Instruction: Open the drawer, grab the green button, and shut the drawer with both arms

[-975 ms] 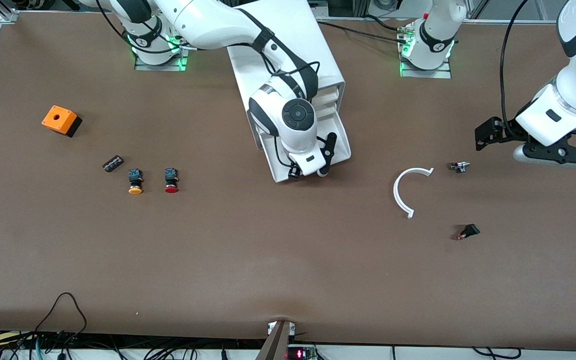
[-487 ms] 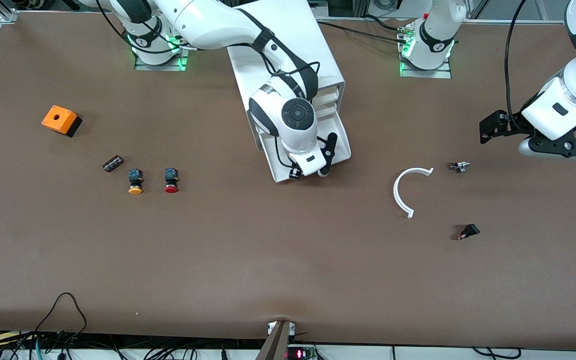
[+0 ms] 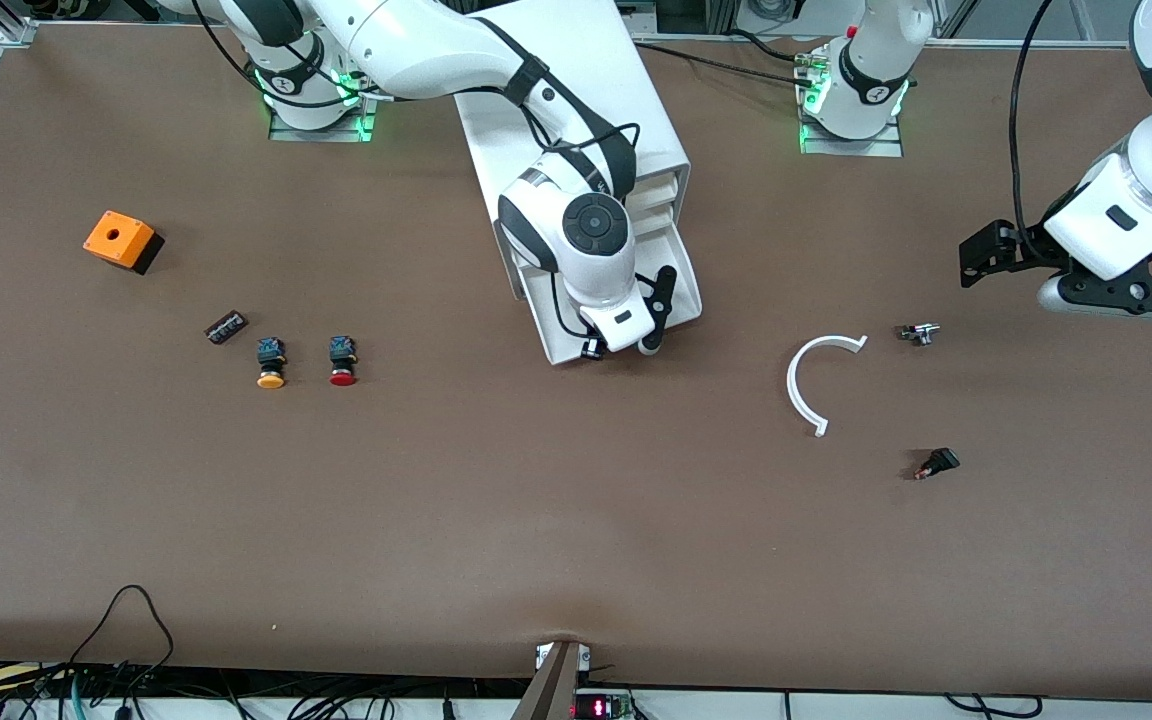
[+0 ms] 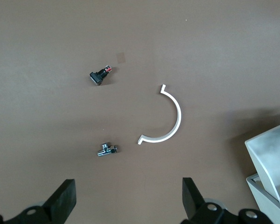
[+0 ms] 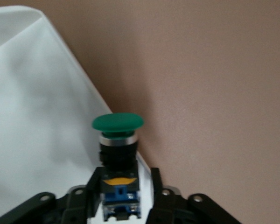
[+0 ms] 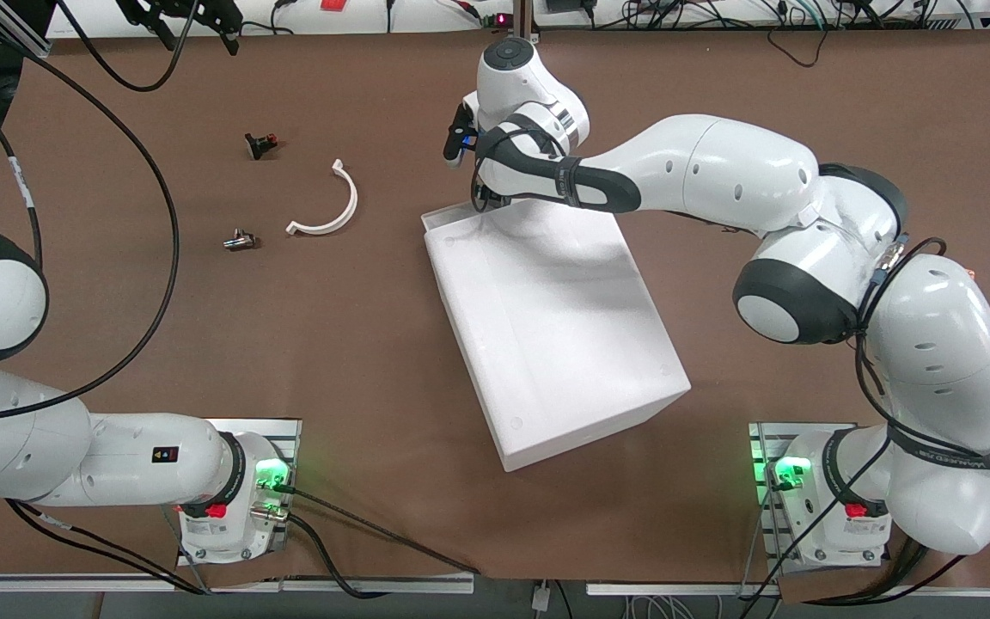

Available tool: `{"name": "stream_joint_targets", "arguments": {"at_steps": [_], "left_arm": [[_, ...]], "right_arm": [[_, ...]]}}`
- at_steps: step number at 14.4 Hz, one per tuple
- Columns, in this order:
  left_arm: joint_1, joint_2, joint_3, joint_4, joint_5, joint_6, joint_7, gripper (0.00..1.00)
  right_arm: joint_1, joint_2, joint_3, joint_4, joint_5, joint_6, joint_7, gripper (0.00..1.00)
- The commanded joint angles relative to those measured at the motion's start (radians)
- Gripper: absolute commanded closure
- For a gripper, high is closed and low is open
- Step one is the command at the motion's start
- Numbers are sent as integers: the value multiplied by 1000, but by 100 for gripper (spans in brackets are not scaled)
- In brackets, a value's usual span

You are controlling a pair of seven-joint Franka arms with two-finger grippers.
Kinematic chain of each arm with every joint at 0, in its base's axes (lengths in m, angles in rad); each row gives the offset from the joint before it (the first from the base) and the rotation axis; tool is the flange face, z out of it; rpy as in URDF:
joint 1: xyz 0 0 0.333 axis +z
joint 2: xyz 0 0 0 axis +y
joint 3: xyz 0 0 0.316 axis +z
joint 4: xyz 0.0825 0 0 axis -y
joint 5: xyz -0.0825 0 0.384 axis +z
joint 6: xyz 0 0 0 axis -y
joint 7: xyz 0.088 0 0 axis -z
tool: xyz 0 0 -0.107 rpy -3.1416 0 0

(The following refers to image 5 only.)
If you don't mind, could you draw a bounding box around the green mushroom push button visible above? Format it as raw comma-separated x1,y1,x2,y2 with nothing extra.
91,112,145,222

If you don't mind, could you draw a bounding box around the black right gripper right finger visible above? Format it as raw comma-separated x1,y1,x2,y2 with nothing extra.
148,167,242,224

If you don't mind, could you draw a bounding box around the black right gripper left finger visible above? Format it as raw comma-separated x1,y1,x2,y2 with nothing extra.
0,167,104,224

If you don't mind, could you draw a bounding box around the white drawer holding button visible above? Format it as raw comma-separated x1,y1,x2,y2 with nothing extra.
0,6,154,224

